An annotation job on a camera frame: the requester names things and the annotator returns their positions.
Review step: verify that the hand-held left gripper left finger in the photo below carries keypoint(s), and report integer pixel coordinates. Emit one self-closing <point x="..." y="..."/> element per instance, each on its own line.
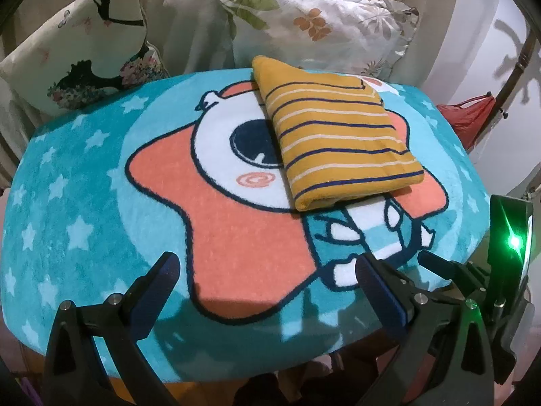
<point x="158" y="292"/>

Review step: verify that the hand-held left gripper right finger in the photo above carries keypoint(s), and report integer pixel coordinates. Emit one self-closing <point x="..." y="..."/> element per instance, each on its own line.
<point x="380" y="300"/>

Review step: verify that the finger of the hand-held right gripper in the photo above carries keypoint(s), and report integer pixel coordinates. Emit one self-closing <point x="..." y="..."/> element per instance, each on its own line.
<point x="456" y="273"/>

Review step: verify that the yellow striped sweater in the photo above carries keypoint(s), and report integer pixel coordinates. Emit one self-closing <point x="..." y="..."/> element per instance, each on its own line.
<point x="338" y="143"/>

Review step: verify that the red plastic bag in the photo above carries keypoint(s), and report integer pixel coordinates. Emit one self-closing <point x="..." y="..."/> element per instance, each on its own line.
<point x="469" y="120"/>

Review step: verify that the teal cartoon blanket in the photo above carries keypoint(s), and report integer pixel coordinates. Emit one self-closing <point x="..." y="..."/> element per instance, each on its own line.
<point x="84" y="186"/>

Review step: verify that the brown wooden rack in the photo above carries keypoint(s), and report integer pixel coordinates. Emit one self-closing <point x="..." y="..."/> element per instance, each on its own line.
<point x="517" y="65"/>

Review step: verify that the dancer print cushion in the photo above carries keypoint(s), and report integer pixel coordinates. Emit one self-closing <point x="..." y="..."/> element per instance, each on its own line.
<point x="63" y="50"/>

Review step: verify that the leaf print pillow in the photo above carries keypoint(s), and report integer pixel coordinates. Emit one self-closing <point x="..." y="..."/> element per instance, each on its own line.
<point x="304" y="29"/>

